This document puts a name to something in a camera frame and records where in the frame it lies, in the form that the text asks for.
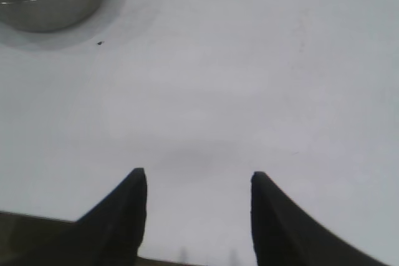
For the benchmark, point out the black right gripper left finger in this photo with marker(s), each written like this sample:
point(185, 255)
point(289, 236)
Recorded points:
point(118, 225)

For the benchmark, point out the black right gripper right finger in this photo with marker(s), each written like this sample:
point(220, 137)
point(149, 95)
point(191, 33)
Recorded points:
point(280, 231)

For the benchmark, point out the stainless steel mixing bowl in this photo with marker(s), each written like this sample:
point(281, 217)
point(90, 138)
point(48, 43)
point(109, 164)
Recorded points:
point(46, 7)

